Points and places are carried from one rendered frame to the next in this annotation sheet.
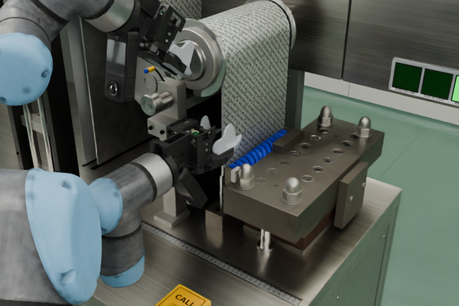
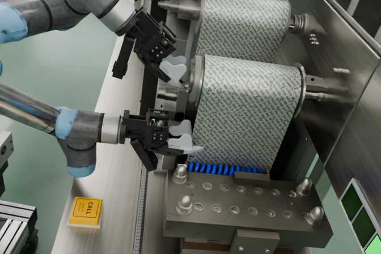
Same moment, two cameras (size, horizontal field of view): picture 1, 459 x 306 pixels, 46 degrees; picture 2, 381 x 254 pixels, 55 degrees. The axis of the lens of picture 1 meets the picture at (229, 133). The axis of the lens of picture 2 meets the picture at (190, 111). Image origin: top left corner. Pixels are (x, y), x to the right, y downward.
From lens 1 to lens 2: 65 cm
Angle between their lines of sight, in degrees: 40
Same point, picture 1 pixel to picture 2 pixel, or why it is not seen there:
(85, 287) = not seen: outside the picture
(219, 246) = (155, 203)
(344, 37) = (339, 135)
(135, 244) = (78, 157)
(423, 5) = not seen: outside the picture
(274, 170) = (211, 186)
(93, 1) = (92, 8)
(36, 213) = not seen: outside the picture
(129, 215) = (75, 138)
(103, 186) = (70, 114)
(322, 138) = (278, 197)
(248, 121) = (223, 144)
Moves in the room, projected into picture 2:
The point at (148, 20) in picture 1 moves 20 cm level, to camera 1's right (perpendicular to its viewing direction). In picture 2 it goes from (147, 36) to (203, 80)
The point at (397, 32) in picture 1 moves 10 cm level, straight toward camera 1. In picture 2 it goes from (365, 159) to (325, 165)
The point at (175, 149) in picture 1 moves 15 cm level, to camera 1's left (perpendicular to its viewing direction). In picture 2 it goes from (131, 123) to (102, 92)
